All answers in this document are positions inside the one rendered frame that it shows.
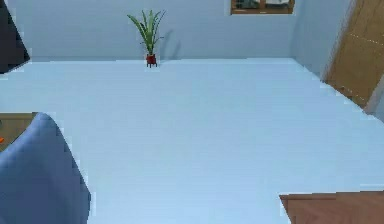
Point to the green plant in red pot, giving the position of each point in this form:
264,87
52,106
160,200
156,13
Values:
149,33

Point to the brown wooden door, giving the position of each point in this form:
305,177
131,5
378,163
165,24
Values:
358,56

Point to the black television set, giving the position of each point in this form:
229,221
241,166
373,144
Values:
10,36

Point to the brown wooden table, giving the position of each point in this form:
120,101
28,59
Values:
13,126

